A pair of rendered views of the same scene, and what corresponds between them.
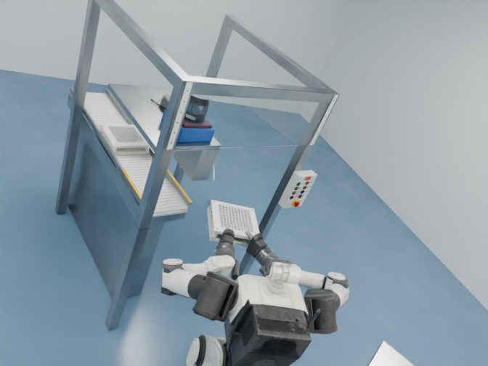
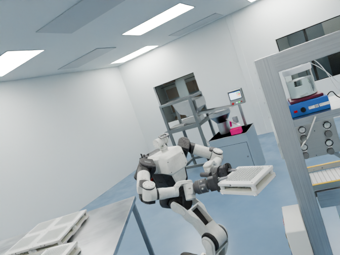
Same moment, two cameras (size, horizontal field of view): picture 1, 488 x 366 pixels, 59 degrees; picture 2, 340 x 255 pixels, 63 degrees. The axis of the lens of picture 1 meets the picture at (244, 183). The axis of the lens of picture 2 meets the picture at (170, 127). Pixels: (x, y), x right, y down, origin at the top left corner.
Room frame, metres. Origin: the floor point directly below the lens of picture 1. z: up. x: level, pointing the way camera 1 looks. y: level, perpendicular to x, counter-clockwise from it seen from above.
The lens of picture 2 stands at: (3.16, -0.93, 1.69)
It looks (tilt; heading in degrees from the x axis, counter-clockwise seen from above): 7 degrees down; 158
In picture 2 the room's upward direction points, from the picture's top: 20 degrees counter-clockwise
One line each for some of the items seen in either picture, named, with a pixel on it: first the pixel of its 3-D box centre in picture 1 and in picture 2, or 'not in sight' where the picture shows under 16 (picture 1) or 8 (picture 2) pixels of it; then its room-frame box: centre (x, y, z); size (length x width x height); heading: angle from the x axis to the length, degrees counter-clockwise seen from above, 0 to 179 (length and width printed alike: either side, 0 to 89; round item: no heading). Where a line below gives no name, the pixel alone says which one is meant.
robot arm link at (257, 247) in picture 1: (261, 250); (209, 184); (1.65, -0.21, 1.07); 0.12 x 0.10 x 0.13; 52
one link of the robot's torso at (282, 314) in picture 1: (263, 324); (165, 167); (1.14, -0.28, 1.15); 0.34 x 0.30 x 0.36; 111
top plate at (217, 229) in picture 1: (234, 220); (245, 175); (1.79, -0.03, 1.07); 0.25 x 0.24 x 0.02; 110
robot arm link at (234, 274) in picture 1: (226, 266); (211, 173); (1.46, -0.08, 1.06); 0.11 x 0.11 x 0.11; 12
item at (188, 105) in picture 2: not in sight; (201, 133); (-1.54, 1.50, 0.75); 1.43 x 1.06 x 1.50; 37
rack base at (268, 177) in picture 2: (232, 226); (247, 182); (1.79, -0.03, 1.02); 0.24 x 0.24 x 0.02; 20
